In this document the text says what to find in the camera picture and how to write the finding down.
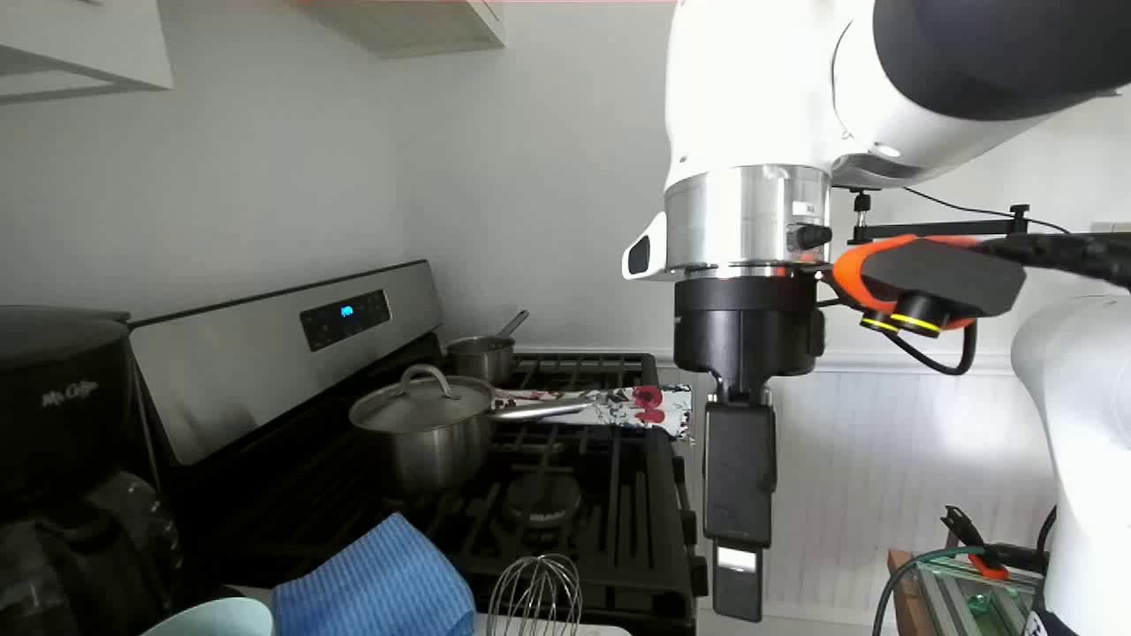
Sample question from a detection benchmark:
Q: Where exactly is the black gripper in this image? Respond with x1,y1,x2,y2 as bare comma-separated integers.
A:
673,271,828,624

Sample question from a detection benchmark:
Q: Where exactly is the floral cloth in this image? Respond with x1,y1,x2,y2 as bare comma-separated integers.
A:
583,383,708,442

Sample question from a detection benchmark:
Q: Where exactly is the blue cloth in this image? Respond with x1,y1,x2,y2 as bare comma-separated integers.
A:
269,508,482,636

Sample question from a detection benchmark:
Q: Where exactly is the black stainless oven range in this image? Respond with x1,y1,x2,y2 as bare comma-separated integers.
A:
124,258,714,636

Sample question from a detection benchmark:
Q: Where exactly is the white tray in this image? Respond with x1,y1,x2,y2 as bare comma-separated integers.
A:
475,607,635,636

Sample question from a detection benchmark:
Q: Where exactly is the black clamp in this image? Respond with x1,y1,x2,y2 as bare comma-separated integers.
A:
935,502,1053,578

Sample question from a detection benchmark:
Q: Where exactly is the green circuit board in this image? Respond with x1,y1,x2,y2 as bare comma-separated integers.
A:
917,549,1047,636

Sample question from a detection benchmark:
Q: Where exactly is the small steel saucepan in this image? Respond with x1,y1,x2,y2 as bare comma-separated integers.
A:
443,308,532,388

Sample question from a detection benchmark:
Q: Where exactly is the large steel pot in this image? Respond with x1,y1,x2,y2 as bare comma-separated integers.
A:
345,363,613,497

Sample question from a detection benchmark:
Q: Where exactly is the steel pot lid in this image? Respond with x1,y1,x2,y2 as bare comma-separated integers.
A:
345,363,498,437

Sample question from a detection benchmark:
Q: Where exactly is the pale green bowl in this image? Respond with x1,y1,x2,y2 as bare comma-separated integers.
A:
140,594,278,636

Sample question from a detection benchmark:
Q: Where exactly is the black coffee maker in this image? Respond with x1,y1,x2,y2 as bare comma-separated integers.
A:
0,304,188,636

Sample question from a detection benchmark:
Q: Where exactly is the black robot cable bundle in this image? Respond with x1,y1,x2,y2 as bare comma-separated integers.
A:
855,313,983,383

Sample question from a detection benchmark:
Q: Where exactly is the wire whisk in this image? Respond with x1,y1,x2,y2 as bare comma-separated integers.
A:
484,550,590,624

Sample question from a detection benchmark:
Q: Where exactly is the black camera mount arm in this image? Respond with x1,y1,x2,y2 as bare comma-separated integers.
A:
844,189,1131,292

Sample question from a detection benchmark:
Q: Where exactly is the beige wall cabinet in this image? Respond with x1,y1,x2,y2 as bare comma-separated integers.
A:
285,0,508,64

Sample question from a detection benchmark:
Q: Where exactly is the white wall cabinet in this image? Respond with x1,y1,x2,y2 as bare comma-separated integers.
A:
0,0,177,107

